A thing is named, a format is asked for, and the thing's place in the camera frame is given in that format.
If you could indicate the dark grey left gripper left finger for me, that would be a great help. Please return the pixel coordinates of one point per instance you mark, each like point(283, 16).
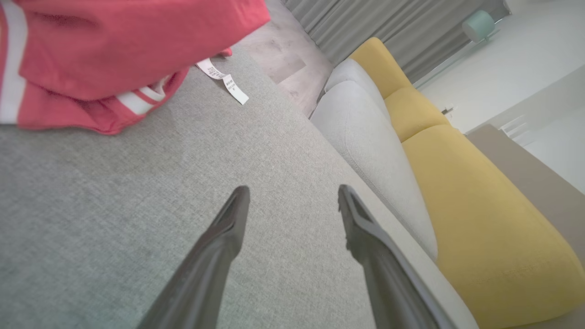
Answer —
point(208, 269)

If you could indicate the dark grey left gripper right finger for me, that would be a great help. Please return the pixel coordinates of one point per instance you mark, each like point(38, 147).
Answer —
point(384, 278)

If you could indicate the red white-striped garment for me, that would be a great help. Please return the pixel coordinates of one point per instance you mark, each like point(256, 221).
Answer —
point(114, 45)

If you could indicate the large grey sofa seat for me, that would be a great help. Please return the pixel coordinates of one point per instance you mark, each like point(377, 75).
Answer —
point(114, 205)

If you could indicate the yellow sofa back cushion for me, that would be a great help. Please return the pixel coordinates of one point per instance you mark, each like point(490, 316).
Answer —
point(379, 66)
point(413, 112)
point(484, 219)

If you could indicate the grey sofa seat cushion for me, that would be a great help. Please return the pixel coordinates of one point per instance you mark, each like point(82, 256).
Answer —
point(354, 75)
point(365, 151)

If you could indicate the grey pleated curtain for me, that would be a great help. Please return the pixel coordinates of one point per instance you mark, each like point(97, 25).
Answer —
point(365, 23)

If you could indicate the pale green round object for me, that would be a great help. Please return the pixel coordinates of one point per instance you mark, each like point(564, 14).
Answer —
point(477, 26)

